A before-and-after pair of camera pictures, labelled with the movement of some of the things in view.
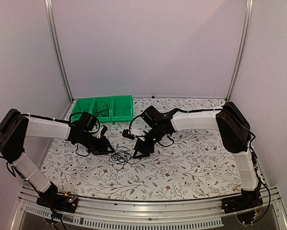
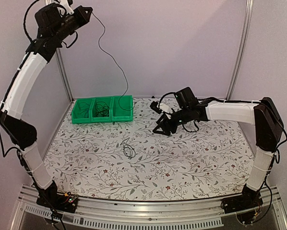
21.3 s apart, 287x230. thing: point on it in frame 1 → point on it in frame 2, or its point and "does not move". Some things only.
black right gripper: [139, 146] → [166, 132]
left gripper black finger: [109, 145] → [88, 9]
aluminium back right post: [247, 25] does not move
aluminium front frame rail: [198, 213] does not move
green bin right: [122, 109] does not move
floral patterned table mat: [183, 165] does not move
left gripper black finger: [102, 152] → [87, 14]
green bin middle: [101, 108] does not move
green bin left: [82, 105] does not move
